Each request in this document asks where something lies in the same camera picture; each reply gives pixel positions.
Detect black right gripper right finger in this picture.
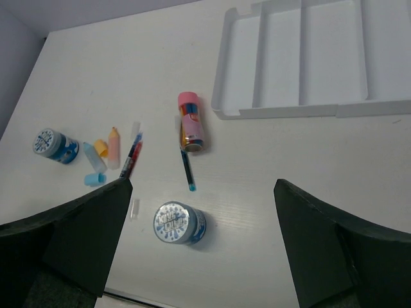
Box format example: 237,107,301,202
274,179,410,307

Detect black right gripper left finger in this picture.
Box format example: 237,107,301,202
1,179,133,307

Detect red pen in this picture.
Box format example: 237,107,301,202
124,141,143,178

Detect teal pen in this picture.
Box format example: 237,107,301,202
180,150,197,192

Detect blue highlighter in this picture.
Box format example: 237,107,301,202
83,142,107,173

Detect blue pen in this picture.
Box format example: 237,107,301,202
119,131,143,178

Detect yellow highlighter cap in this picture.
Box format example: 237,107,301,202
94,139,109,158

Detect orange highlighter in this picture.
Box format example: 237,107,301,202
108,127,120,170

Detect white compartment tray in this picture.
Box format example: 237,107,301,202
211,1,410,119

